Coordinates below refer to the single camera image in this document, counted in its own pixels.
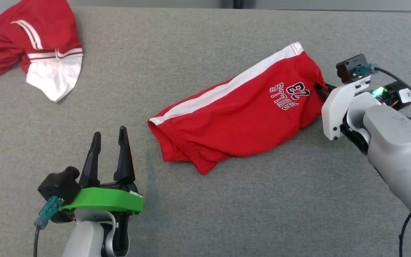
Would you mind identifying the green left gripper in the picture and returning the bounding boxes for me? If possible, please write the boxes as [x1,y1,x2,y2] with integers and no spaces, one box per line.
[59,126,144,214]

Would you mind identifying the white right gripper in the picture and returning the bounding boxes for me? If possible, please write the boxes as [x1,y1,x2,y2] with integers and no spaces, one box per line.
[314,76,411,140]

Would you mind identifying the red shorts with white stripe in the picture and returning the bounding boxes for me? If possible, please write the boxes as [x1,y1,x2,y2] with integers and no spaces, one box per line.
[148,42,329,175]

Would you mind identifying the red T-shirt with white sleeves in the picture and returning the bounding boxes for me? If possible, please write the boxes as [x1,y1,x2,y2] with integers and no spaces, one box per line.
[0,0,84,103]

